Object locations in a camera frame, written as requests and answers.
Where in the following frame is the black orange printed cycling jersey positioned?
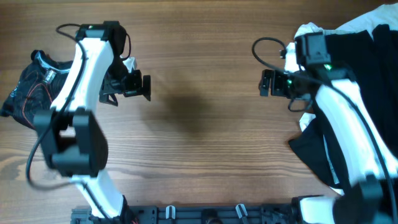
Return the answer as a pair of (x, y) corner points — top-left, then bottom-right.
(1, 50), (73, 129)

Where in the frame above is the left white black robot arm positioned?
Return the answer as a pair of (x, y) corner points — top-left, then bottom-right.
(34, 21), (151, 223)

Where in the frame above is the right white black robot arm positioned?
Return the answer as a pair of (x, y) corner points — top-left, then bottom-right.
(255, 40), (397, 223)

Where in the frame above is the black garment pile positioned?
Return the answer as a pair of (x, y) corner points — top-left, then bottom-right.
(289, 23), (397, 191)

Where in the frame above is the white garment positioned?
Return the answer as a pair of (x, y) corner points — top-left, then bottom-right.
(294, 3), (397, 143)

